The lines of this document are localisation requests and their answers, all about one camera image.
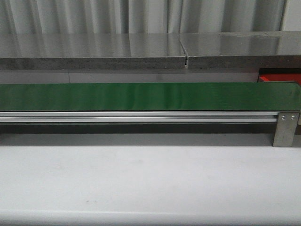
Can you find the green conveyor belt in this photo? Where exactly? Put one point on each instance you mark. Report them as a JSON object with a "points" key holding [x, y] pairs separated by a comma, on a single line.
{"points": [[216, 96]]}

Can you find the grey stone shelf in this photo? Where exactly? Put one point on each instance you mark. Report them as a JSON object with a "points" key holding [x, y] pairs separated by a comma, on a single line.
{"points": [[103, 51]]}

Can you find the red plastic tray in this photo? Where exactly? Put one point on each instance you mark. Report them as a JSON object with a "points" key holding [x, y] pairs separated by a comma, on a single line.
{"points": [[280, 77]]}

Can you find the white curtain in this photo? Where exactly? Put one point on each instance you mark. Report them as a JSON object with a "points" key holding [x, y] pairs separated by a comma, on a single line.
{"points": [[148, 16]]}

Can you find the aluminium conveyor frame rail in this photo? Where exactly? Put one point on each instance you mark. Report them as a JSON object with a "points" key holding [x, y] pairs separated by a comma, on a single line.
{"points": [[138, 116]]}

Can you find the steel conveyor support bracket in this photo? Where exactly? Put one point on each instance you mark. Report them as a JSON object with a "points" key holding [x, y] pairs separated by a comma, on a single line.
{"points": [[285, 130]]}

